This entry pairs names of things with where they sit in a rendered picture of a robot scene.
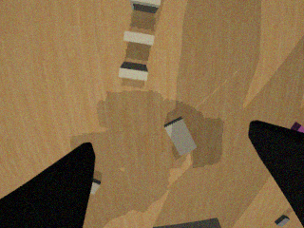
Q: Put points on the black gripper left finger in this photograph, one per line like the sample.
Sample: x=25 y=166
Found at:
x=56 y=198

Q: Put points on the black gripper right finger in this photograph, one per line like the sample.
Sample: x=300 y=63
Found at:
x=282 y=152

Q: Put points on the purple rectangular block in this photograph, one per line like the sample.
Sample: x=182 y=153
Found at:
x=298 y=127

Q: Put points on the grey domino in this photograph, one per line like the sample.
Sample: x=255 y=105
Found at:
x=145 y=5
x=133 y=71
x=133 y=36
x=180 y=135
x=95 y=186

